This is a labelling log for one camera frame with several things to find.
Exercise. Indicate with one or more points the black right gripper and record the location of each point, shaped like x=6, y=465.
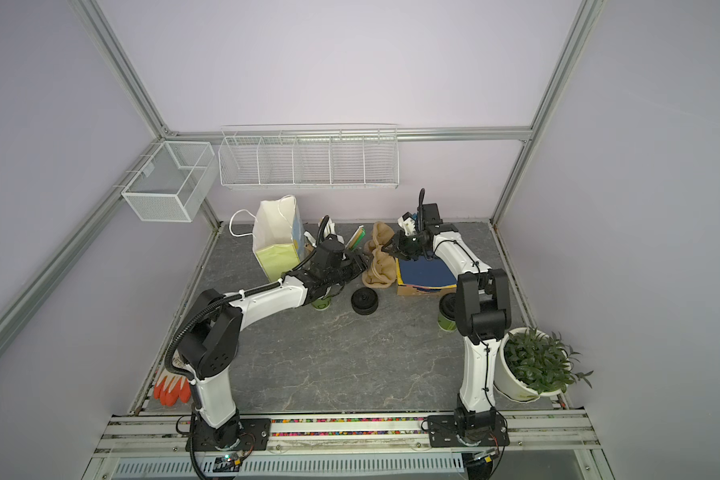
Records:
x=399, y=240

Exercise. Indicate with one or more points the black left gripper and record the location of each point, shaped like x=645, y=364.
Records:
x=358, y=261

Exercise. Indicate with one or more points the brown pulp cup carrier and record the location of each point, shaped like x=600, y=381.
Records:
x=382, y=270

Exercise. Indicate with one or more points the green paper coffee cup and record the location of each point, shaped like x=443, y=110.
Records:
x=446, y=312

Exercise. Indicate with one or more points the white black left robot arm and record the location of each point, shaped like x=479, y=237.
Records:
x=205, y=344

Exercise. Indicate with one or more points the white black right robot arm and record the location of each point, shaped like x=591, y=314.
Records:
x=482, y=316

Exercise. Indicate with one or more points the stack of paper cups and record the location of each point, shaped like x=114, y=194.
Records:
x=321, y=304

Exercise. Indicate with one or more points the green wrapped straw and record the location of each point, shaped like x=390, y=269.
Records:
x=357, y=237

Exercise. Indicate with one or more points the brown cardboard box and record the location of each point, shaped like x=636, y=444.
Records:
x=417, y=290

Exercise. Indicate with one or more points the illustrated paper bag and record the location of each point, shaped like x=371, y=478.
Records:
x=278, y=235

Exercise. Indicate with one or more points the potted green plant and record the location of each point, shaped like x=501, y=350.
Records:
x=532, y=365

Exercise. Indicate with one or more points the small white mesh basket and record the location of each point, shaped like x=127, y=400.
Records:
x=173, y=182

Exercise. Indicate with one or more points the red white glove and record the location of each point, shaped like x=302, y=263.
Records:
x=171, y=389

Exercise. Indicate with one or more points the long white wire shelf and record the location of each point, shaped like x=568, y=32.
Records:
x=364, y=155

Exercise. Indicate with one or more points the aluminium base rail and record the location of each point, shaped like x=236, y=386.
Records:
x=365, y=445

